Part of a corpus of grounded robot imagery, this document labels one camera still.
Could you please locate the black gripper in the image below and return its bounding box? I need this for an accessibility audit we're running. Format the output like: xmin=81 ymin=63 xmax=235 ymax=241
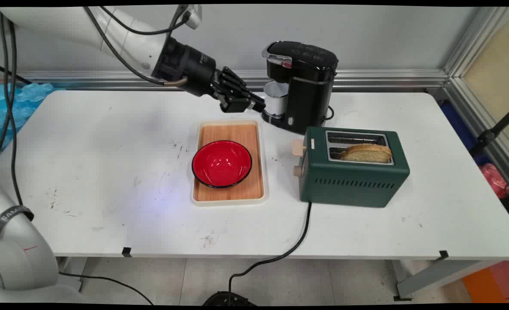
xmin=153 ymin=37 xmax=266 ymax=114

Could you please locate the white metal cup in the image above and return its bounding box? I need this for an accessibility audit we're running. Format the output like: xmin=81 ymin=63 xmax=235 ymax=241
xmin=264 ymin=81 xmax=289 ymax=120

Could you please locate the black coffee machine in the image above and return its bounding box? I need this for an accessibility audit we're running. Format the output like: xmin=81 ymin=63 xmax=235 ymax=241
xmin=261 ymin=41 xmax=339 ymax=135

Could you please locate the red bowl with black rim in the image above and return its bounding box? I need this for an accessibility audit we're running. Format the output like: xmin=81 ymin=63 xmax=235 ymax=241
xmin=192 ymin=140 xmax=253 ymax=189

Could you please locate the wooden tray with white rim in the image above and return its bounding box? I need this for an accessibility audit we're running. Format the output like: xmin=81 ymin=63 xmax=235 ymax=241
xmin=190 ymin=120 xmax=267 ymax=207

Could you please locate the toast bread slice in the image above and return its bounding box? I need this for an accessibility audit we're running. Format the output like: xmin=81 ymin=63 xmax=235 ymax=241
xmin=340 ymin=144 xmax=393 ymax=163

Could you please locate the green two-slot toaster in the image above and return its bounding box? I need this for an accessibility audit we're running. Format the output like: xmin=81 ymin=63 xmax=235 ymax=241
xmin=292 ymin=126 xmax=411 ymax=208

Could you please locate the black round floor object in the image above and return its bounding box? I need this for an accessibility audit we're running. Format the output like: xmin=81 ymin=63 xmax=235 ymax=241
xmin=202 ymin=291 xmax=257 ymax=306

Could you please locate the blue bubble wrap sheet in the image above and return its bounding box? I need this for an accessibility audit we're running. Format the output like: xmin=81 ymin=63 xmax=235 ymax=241
xmin=0 ymin=82 xmax=53 ymax=156

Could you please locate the black tripod stand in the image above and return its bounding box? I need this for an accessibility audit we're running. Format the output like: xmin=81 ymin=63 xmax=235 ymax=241
xmin=470 ymin=103 xmax=509 ymax=156

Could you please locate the grey table leg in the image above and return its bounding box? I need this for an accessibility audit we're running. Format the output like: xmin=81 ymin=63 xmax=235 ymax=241
xmin=393 ymin=251 xmax=496 ymax=301

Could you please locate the pink plastic bag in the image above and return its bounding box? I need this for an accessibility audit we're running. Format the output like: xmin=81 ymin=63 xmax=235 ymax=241
xmin=479 ymin=163 xmax=509 ymax=199

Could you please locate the black toaster power cable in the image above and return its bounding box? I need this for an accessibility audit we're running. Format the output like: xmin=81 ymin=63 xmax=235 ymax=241
xmin=227 ymin=201 xmax=312 ymax=298

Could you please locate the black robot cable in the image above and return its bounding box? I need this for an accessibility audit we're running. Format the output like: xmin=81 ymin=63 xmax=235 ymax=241
xmin=0 ymin=9 xmax=25 ymax=207

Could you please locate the black floor cable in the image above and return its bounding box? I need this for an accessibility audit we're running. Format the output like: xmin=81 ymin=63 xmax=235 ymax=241
xmin=58 ymin=271 xmax=155 ymax=305

